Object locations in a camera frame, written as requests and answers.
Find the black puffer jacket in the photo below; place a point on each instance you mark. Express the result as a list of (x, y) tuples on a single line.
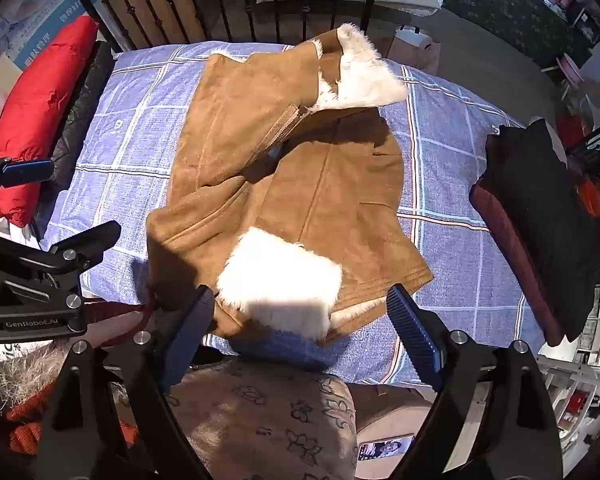
[(85, 105)]

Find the brown leather bag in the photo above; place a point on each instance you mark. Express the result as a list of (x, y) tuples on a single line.
[(387, 407)]

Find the folded black maroon jacket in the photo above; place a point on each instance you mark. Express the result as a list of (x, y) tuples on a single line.
[(535, 230)]

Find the orange garment with grey fur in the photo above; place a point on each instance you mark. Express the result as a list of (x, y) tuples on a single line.
[(20, 390)]

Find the brown floral cloth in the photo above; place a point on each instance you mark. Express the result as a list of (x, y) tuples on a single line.
[(260, 420)]

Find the pink stool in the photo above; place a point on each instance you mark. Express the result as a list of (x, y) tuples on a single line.
[(567, 72)]

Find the blue white printed board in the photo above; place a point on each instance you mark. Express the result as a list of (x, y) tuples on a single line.
[(27, 15)]

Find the brown paper bag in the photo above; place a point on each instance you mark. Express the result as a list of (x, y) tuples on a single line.
[(414, 47)]

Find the blue plaid bedsheet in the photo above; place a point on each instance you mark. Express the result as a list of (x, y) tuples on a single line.
[(130, 130)]

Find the brown suede fur-lined coat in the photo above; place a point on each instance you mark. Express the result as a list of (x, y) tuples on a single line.
[(300, 180)]

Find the smartphone with lit screen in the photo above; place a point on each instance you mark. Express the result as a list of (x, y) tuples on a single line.
[(385, 448)]

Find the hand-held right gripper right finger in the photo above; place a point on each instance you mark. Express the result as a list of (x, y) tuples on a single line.
[(416, 332)]

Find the black slatted rack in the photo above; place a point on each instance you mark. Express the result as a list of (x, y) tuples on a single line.
[(597, 147)]

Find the black iron bed frame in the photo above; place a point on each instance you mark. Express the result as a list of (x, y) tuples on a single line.
[(180, 5)]

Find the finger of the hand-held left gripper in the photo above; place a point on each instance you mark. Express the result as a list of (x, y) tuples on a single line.
[(92, 240), (25, 171)]

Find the red down jacket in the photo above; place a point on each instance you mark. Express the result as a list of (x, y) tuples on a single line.
[(40, 115)]

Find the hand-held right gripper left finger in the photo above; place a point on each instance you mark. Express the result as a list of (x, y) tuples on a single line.
[(187, 332)]

